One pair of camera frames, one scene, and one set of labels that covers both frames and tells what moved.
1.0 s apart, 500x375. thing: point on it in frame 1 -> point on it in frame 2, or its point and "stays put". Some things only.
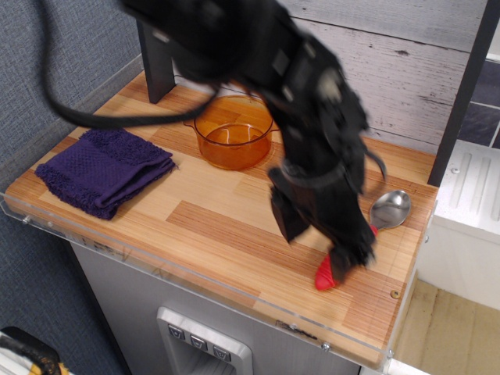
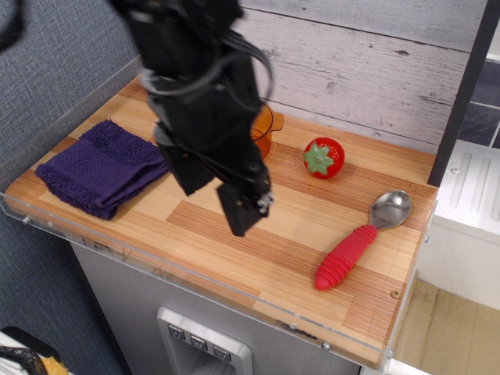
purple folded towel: (106, 169) stays put
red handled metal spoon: (390, 208) stays put
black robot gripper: (331, 198) -> (206, 107)
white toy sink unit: (462, 255) stays put
